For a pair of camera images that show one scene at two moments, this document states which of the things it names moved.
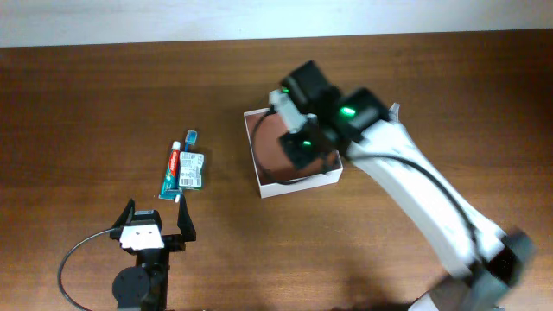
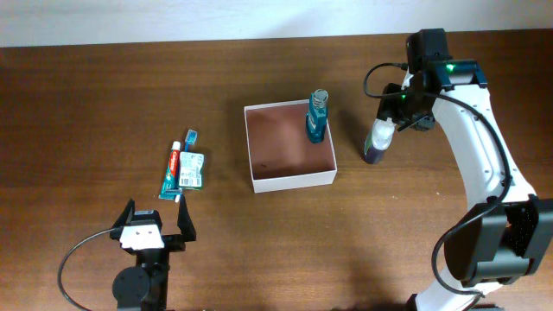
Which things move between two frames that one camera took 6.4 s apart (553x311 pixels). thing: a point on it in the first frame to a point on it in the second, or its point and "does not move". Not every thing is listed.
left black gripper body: x=172 y=244 does not move
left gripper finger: x=185 y=222 does not move
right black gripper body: x=308 y=141 to x=406 y=110
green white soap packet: x=190 y=175 does not move
